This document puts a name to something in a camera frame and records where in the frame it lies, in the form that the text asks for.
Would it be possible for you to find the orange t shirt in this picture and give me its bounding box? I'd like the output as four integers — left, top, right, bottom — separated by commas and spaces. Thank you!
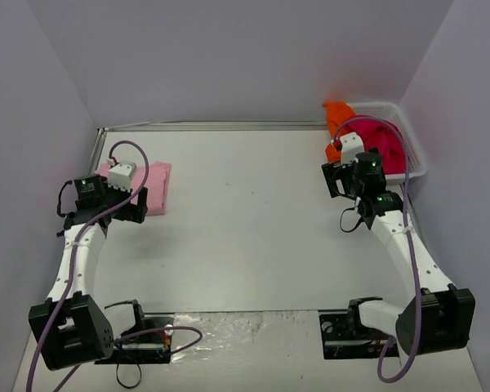
322, 101, 356, 163

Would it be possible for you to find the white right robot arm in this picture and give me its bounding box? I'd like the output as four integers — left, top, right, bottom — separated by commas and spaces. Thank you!
322, 150, 475, 355

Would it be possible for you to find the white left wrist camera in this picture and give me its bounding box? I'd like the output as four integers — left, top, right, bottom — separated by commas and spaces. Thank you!
106, 158, 137, 192

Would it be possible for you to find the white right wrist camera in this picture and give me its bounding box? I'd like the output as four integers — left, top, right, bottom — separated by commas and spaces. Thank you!
326, 132, 364, 165

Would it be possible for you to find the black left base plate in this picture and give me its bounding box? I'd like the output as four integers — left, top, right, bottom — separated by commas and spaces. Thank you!
94, 313, 174, 365

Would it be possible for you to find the white plastic basket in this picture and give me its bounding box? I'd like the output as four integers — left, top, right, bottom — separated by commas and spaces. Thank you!
348, 101, 427, 178

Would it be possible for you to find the magenta t shirt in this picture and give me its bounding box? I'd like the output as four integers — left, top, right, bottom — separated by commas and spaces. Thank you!
340, 116, 406, 175

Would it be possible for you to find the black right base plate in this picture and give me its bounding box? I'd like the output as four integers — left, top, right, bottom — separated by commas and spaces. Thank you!
318, 310, 388, 360

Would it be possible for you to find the pink t shirt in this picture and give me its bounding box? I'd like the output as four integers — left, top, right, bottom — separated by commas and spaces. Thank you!
95, 161, 172, 216

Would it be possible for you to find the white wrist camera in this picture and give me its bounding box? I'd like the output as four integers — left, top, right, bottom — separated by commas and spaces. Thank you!
326, 132, 364, 165
106, 158, 137, 192

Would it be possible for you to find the black thin cable loop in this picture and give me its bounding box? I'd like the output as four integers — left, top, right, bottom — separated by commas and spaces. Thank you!
115, 359, 143, 388

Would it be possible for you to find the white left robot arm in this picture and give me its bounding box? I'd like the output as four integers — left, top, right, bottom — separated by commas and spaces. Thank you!
29, 174, 148, 371

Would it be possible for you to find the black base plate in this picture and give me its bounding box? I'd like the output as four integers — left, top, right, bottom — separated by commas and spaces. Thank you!
318, 310, 388, 360
94, 313, 174, 365

